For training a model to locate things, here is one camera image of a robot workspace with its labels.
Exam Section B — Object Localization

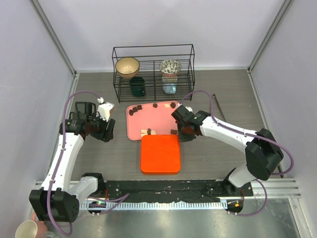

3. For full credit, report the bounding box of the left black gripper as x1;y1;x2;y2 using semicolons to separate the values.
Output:
87;112;115;142

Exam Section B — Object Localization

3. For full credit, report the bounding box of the pink tray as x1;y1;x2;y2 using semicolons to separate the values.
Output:
126;101;178;141

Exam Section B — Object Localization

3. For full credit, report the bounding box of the orange box lid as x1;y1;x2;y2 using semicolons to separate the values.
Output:
140;134;181;175

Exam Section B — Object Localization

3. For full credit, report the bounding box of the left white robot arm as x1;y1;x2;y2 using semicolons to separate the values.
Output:
29;102;115;223

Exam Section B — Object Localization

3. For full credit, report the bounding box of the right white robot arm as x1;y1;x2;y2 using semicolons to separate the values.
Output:
171;104;284;196

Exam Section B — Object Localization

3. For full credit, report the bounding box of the light blue mug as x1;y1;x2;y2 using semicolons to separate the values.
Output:
162;82;176;94

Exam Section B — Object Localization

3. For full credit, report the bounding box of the dark green mug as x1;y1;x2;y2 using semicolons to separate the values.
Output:
129;76;146;97

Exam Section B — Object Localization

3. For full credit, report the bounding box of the floral patterned bowl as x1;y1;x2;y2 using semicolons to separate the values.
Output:
159;59;181;77

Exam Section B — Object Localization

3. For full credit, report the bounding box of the tan bowl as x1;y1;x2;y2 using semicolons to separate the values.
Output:
115;57;140;79

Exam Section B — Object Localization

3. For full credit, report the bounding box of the pink mug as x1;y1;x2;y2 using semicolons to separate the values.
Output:
15;212;48;238

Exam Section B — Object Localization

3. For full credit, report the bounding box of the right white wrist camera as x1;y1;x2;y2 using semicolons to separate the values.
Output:
186;106;193;112

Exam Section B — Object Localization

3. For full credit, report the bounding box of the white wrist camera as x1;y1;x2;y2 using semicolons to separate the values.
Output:
97;97;114;122
186;106;193;112

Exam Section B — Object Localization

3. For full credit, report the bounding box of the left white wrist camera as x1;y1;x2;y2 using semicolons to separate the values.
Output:
97;97;114;122

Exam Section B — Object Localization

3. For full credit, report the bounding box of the black wire rack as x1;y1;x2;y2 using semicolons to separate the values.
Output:
111;44;195;102

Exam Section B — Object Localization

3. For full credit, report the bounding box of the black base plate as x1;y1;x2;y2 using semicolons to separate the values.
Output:
92;179;254;203

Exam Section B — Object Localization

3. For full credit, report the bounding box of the white cable duct rail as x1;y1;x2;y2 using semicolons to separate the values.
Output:
80;200;227;211

